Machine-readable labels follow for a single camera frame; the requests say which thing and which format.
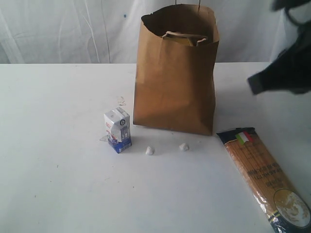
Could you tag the brown paper bag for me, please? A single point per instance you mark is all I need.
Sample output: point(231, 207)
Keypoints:
point(174, 87)

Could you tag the yellow millet bottle white cap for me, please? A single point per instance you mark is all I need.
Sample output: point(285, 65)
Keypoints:
point(193, 40)

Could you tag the small white milk carton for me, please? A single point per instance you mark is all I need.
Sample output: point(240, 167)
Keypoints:
point(117, 126)

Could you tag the white paper ball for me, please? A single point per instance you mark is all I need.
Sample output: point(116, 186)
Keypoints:
point(150, 150)
point(184, 147)

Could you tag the white curtain backdrop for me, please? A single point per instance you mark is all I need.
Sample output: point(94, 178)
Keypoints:
point(106, 31)

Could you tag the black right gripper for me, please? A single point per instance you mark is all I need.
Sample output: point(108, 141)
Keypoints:
point(291, 71)

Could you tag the spaghetti packet with Italian flag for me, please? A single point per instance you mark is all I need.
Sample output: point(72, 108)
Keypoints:
point(284, 208)

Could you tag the torn paper scrap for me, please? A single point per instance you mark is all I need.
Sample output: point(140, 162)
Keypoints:
point(121, 101)

